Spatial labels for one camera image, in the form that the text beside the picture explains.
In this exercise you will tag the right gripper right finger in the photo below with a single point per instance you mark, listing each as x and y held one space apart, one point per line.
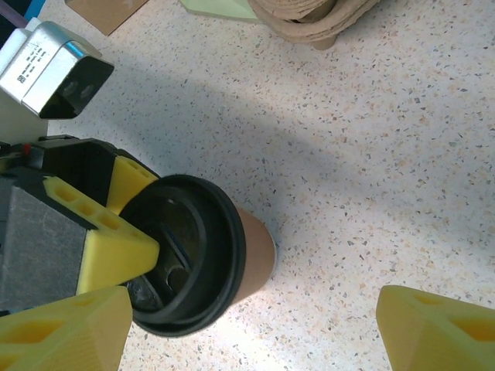
444 340

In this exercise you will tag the coffee cup with brown sleeve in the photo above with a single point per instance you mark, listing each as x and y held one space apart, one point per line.
253 255

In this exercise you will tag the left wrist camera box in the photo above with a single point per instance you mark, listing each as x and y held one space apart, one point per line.
50 65

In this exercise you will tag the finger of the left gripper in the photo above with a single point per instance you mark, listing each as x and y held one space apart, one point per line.
129 181
58 239

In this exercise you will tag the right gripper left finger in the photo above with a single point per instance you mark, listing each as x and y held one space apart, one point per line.
58 336

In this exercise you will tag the stack of pulp cup carriers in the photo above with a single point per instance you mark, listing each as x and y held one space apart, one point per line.
301 27

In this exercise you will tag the paper gift bag with landscape print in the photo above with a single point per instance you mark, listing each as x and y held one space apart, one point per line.
216 7

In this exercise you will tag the black coffee cup lid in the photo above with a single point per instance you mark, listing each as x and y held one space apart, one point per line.
216 247

